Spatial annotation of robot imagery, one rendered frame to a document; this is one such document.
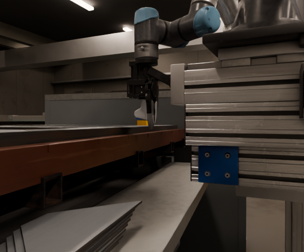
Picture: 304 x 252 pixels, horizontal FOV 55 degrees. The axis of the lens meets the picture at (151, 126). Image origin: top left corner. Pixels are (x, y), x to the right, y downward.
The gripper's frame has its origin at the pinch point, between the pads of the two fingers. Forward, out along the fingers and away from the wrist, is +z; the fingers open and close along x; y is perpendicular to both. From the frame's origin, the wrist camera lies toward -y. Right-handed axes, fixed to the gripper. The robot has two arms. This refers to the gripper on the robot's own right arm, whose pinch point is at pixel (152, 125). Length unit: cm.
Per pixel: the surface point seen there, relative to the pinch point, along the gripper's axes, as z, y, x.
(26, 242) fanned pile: 13, -1, 57
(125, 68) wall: -186, 356, -850
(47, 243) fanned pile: 13, -4, 56
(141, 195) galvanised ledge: 17.3, -1.9, 16.7
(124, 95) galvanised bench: -18, 43, -82
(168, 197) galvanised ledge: 17.3, -9.1, 16.5
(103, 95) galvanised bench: -18, 57, -82
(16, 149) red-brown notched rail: 3, 5, 52
